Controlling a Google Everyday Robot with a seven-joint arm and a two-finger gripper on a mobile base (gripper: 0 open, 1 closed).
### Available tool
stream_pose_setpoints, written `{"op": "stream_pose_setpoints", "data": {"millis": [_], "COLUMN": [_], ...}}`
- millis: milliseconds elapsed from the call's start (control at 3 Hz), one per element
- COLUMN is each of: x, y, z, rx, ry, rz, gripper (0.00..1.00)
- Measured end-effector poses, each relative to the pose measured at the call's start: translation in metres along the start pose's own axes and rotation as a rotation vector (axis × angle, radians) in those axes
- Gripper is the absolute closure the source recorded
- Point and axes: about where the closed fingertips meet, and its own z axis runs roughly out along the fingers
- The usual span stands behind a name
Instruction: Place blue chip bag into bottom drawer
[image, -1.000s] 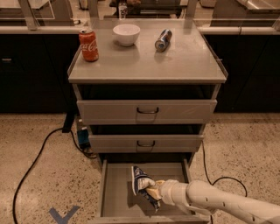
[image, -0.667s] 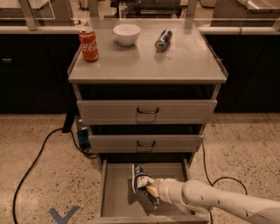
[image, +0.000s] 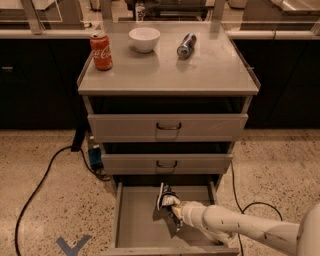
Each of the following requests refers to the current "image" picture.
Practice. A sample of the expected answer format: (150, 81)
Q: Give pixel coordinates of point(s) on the blue power box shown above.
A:
(94, 153)

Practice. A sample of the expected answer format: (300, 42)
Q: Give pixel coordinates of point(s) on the blue chip bag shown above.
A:
(165, 200)

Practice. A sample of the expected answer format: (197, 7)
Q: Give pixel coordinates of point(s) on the grey open bottom drawer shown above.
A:
(140, 229)

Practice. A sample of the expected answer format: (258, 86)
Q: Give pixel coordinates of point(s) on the red coca-cola can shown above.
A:
(100, 48)

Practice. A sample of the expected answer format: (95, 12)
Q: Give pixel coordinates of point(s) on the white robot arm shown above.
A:
(219, 223)

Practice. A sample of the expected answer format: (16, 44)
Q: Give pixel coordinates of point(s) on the grey metal drawer cabinet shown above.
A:
(213, 80)

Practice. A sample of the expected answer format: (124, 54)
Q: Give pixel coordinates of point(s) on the black middle drawer handle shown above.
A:
(166, 165)

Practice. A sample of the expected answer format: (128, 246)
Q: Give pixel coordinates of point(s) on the grey top drawer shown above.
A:
(142, 127)

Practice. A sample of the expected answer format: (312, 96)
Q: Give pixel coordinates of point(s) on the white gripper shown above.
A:
(189, 210)

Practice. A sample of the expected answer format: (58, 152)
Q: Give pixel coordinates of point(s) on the black top drawer handle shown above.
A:
(168, 127)

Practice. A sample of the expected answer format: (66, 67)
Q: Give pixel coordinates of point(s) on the black drawer handle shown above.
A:
(166, 165)
(168, 127)

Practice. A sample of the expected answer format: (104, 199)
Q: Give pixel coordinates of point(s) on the grey middle drawer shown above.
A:
(145, 164)

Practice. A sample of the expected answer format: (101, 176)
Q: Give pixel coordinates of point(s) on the white ceramic bowl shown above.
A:
(144, 39)

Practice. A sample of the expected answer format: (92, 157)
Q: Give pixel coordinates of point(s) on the white bottle in background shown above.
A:
(139, 10)

